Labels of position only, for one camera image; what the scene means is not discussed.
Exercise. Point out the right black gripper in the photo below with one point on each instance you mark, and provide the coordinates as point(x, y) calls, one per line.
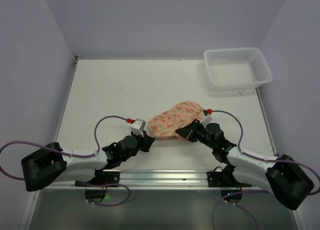
point(191, 131)

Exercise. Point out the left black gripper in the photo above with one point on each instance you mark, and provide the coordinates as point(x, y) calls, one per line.
point(147, 141)

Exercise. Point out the floral mesh laundry bag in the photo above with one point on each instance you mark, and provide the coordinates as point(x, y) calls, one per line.
point(165, 124)

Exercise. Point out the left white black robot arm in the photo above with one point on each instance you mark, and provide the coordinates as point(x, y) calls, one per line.
point(43, 167)

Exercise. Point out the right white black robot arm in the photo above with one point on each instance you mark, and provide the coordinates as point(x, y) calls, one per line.
point(282, 177)

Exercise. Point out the white plastic basket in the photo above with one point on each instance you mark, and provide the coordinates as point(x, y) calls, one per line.
point(236, 68)

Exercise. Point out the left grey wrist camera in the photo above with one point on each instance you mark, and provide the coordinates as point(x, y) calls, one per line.
point(137, 127)

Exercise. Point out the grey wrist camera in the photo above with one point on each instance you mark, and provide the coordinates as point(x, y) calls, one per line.
point(137, 127)
point(207, 117)

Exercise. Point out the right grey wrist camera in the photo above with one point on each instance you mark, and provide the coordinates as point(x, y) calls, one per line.
point(207, 117)

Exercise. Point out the aluminium mounting rail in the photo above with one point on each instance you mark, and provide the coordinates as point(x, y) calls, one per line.
point(167, 179)

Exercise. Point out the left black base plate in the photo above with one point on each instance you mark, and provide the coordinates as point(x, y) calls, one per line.
point(110, 178)

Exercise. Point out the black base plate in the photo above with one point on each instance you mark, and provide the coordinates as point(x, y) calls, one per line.
point(223, 178)
point(110, 178)

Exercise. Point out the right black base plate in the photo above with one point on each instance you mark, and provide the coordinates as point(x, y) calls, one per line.
point(223, 178)

